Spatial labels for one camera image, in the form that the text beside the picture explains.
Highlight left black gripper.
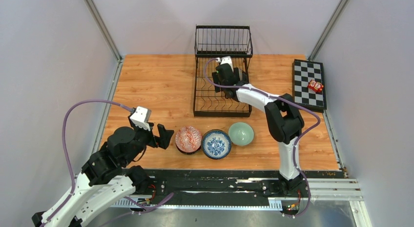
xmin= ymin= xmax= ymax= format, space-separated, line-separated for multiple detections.
xmin=123 ymin=115 xmax=174 ymax=165

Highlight black cream patterned bowl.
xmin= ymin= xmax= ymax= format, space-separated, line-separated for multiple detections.
xmin=234 ymin=67 xmax=249 ymax=85

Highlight black wire dish rack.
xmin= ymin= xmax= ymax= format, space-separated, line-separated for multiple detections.
xmin=193 ymin=25 xmax=253 ymax=117

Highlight blue floral bowl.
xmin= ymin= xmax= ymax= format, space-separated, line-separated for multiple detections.
xmin=201 ymin=129 xmax=231 ymax=160

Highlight pale green bowl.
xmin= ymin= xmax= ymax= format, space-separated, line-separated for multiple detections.
xmin=228 ymin=122 xmax=254 ymax=146

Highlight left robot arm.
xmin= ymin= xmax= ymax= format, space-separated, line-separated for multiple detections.
xmin=32 ymin=124 xmax=174 ymax=227

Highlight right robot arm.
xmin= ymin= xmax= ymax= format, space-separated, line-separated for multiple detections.
xmin=212 ymin=63 xmax=304 ymax=197

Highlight red patterned bowl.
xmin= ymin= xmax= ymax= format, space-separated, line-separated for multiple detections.
xmin=175 ymin=126 xmax=203 ymax=155

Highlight black white checkerboard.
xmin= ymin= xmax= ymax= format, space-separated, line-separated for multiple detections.
xmin=292 ymin=59 xmax=327 ymax=113

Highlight small red toy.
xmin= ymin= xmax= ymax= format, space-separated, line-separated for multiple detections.
xmin=308 ymin=79 xmax=324 ymax=93

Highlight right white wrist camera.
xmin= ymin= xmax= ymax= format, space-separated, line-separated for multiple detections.
xmin=216 ymin=56 xmax=234 ymax=71

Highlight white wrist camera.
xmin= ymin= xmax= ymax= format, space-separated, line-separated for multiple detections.
xmin=128 ymin=106 xmax=151 ymax=131
xmin=216 ymin=56 xmax=234 ymax=71

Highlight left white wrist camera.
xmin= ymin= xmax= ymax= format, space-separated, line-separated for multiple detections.
xmin=128 ymin=106 xmax=151 ymax=131

